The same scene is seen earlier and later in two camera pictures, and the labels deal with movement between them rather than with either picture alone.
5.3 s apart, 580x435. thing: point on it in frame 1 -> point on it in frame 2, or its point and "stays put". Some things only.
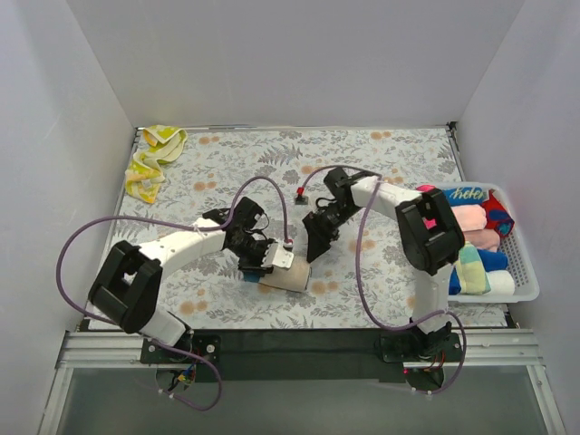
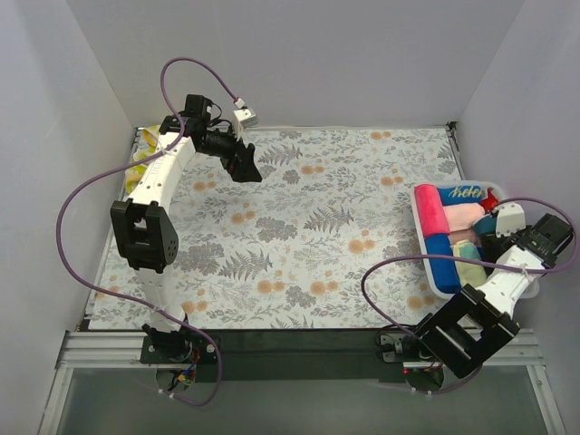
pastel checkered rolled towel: (474, 278) stays put
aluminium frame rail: (478, 347) stays put
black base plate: (302, 357) stays put
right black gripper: (320, 225) -> (491, 245)
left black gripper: (253, 264) -> (236, 159)
